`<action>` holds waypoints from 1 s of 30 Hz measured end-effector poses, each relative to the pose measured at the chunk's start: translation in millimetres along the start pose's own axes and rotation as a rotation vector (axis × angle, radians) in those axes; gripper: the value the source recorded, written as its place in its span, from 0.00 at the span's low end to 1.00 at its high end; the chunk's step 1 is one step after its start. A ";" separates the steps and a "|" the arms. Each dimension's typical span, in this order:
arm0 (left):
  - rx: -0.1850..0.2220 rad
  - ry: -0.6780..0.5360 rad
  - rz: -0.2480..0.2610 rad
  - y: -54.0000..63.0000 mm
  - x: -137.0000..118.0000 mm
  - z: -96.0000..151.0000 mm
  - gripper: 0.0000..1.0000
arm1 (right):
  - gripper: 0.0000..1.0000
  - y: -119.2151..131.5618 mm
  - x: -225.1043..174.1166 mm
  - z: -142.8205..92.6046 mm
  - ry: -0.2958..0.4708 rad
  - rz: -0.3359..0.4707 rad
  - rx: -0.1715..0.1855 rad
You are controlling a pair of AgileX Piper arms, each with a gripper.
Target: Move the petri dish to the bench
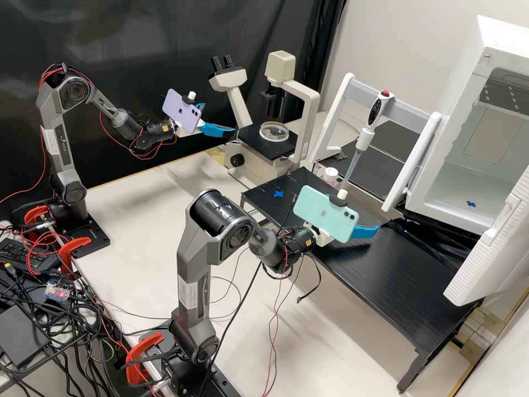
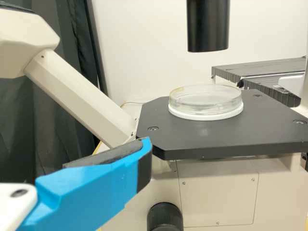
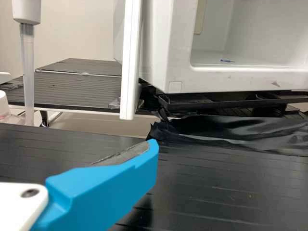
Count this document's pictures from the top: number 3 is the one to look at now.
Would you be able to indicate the white incubator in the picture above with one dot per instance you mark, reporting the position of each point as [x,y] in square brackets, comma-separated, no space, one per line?
[173,48]

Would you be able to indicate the white-capped bottle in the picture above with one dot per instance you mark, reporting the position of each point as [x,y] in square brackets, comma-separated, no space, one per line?
[3,101]

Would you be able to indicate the white pipette stand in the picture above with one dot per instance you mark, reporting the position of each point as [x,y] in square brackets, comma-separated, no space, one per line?
[131,60]

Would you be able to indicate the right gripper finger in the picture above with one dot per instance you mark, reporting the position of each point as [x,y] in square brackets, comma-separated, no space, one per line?
[101,190]

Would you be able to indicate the pipette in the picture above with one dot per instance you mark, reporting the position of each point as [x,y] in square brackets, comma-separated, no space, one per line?
[27,72]

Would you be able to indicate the black tray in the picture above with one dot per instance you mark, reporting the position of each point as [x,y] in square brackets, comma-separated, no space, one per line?
[216,102]

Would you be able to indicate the black platform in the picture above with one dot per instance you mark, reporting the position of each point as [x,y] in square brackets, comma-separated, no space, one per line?
[14,96]
[216,192]
[79,63]

